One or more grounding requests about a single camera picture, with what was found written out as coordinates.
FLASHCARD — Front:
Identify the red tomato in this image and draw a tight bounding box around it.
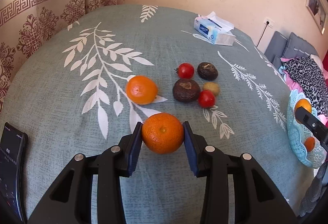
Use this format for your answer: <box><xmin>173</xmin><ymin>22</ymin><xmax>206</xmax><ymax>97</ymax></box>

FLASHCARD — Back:
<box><xmin>176</xmin><ymin>63</ymin><xmax>195</xmax><ymax>79</ymax></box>
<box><xmin>198</xmin><ymin>90</ymin><xmax>216</xmax><ymax>108</ymax></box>

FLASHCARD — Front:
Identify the light blue plastic fruit basket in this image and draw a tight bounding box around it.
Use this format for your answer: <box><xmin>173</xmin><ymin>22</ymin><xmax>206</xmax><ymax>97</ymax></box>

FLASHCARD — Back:
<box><xmin>287</xmin><ymin>90</ymin><xmax>327</xmax><ymax>169</ymax></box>

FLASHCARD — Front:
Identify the dark avocado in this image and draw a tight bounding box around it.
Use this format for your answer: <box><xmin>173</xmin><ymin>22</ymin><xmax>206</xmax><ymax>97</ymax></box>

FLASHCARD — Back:
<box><xmin>172</xmin><ymin>78</ymin><xmax>201</xmax><ymax>102</ymax></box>
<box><xmin>197</xmin><ymin>62</ymin><xmax>219</xmax><ymax>81</ymax></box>

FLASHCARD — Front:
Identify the dark avocado far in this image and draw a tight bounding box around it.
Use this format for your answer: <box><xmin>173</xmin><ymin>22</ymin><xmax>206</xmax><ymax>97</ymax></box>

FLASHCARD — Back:
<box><xmin>197</xmin><ymin>62</ymin><xmax>219</xmax><ymax>81</ymax></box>

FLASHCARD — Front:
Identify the yellowish small potato fruit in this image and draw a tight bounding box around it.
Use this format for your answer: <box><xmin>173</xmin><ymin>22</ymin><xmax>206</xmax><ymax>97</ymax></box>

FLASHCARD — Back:
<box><xmin>202</xmin><ymin>82</ymin><xmax>220</xmax><ymax>96</ymax></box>

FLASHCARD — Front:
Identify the dark avocado near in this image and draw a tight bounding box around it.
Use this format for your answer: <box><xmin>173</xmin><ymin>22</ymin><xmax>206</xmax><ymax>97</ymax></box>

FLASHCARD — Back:
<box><xmin>172</xmin><ymin>78</ymin><xmax>201</xmax><ymax>102</ymax></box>

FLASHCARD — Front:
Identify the orange mandarin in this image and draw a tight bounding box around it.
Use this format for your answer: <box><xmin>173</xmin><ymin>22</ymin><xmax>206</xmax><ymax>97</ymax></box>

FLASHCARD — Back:
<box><xmin>294</xmin><ymin>99</ymin><xmax>312</xmax><ymax>115</ymax></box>
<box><xmin>142</xmin><ymin>113</ymin><xmax>184</xmax><ymax>154</ymax></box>
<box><xmin>126</xmin><ymin>75</ymin><xmax>158</xmax><ymax>105</ymax></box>
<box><xmin>304</xmin><ymin>137</ymin><xmax>316</xmax><ymax>152</ymax></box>

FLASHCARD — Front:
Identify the tissue box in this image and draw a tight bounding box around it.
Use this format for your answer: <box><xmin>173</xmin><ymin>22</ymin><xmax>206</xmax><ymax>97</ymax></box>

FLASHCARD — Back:
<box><xmin>194</xmin><ymin>11</ymin><xmax>235</xmax><ymax>46</ymax></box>

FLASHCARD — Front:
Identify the framed wall picture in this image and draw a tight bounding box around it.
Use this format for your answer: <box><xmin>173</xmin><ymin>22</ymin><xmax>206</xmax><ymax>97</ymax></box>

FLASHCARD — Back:
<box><xmin>306</xmin><ymin>0</ymin><xmax>327</xmax><ymax>35</ymax></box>

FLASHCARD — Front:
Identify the leopard print cloth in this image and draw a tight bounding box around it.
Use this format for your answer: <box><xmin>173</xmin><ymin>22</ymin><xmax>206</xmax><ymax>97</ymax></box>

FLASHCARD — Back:
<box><xmin>283</xmin><ymin>56</ymin><xmax>328</xmax><ymax>116</ymax></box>

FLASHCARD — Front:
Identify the grey blue sofa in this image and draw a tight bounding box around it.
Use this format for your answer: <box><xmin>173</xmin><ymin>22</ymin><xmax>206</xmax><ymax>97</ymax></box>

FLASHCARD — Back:
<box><xmin>264</xmin><ymin>31</ymin><xmax>319</xmax><ymax>69</ymax></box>

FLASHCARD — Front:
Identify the black power cable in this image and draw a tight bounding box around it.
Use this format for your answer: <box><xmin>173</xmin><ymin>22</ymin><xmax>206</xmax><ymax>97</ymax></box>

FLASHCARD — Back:
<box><xmin>256</xmin><ymin>21</ymin><xmax>270</xmax><ymax>48</ymax></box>

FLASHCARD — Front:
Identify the black smartphone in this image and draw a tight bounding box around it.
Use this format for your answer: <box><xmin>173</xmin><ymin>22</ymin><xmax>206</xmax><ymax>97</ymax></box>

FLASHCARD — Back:
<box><xmin>1</xmin><ymin>122</ymin><xmax>28</xmax><ymax>223</ymax></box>

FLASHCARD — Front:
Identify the white wall socket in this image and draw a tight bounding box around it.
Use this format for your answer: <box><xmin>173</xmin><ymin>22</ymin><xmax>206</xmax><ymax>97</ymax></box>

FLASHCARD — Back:
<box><xmin>263</xmin><ymin>17</ymin><xmax>275</xmax><ymax>29</ymax></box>

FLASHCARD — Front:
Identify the pink blanket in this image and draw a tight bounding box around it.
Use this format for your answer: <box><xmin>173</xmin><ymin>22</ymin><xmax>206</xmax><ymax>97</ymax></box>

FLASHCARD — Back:
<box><xmin>280</xmin><ymin>54</ymin><xmax>328</xmax><ymax>127</ymax></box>

